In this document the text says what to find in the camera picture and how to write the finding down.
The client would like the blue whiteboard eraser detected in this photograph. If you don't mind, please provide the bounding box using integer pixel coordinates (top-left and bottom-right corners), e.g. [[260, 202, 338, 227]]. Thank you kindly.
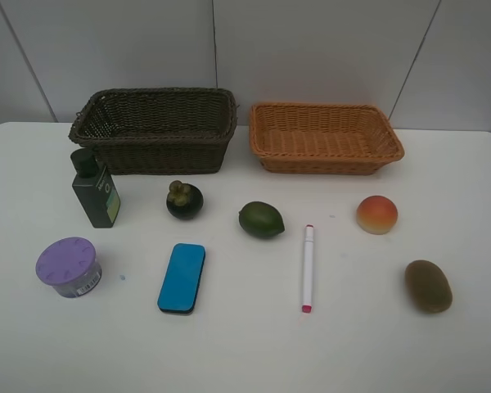
[[157, 243, 206, 314]]

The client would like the dark purple mangosteen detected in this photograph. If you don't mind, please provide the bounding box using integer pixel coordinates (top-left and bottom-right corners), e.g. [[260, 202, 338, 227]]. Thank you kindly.
[[166, 180, 204, 220]]

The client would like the brown kiwi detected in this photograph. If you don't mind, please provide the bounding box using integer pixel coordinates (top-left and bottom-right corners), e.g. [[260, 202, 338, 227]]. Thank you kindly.
[[404, 260, 453, 314]]

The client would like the green lime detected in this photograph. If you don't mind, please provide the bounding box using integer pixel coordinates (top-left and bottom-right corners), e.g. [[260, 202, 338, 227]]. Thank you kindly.
[[238, 201, 285, 239]]

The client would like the orange peach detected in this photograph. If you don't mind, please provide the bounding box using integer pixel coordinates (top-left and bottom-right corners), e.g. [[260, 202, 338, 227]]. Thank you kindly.
[[356, 196, 399, 235]]

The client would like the orange wicker basket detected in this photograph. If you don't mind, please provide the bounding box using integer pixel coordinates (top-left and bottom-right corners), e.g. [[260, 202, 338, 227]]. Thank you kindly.
[[249, 102, 405, 175]]

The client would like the white pink-capped marker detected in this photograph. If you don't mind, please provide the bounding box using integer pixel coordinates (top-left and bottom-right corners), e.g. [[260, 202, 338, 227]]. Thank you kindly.
[[301, 224, 314, 314]]

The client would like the purple-lidded round jar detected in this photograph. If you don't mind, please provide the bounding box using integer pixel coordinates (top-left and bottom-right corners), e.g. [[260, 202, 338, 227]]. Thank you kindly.
[[35, 237, 102, 299]]

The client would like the dark brown wicker basket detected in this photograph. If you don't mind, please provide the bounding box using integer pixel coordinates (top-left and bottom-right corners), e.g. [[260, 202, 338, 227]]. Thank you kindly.
[[69, 88, 237, 175]]

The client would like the dark green square bottle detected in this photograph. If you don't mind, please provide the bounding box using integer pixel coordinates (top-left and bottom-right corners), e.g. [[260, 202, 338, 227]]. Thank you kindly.
[[70, 148, 120, 228]]

